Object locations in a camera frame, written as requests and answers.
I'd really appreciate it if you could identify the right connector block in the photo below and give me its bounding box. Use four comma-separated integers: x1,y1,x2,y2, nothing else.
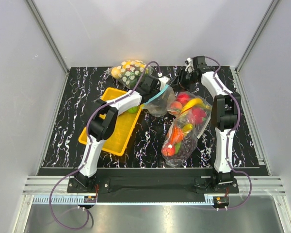
213,196,229,208

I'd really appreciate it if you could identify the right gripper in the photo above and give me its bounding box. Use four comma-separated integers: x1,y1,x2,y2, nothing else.
168,68,198,93

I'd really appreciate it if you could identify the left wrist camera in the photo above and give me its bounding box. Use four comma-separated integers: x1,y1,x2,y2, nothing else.
159,76,170,90

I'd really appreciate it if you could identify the polka dot fruit bag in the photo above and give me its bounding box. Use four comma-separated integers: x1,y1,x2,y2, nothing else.
106,60,154,89

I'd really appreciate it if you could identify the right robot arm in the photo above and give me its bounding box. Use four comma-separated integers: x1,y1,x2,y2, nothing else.
177,56,241,193

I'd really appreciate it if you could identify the blue zip fruit bag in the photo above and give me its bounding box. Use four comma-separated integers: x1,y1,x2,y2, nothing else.
142,85,176,117

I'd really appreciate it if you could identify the green fake fruit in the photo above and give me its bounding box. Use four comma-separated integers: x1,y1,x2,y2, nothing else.
127,106,138,114

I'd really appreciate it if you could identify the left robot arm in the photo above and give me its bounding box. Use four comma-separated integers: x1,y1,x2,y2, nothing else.
74,75,168,192

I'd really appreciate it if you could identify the left connector block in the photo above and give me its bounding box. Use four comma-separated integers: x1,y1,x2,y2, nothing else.
83,194,97,204

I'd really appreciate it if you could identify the banana and apples bag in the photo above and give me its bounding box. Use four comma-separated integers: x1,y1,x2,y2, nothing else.
167,91,212,138

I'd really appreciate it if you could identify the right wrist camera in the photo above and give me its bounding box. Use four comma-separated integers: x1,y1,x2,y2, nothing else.
185,57,194,73

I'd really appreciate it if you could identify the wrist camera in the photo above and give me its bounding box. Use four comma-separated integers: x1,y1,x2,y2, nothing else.
159,76,170,90
185,57,194,73

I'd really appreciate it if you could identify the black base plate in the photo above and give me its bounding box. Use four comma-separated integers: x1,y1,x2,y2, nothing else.
67,168,239,204

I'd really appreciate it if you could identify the yellow plastic tray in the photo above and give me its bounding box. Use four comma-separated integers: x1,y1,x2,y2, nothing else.
78,87,142,156

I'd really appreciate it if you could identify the grapes and orange bag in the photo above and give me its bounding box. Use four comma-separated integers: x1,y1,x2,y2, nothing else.
161,118,198,168

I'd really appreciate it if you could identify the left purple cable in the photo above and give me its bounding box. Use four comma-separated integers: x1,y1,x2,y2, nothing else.
48,60,163,230

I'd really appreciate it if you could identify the connector block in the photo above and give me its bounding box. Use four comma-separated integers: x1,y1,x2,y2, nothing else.
213,196,229,208
83,194,97,204

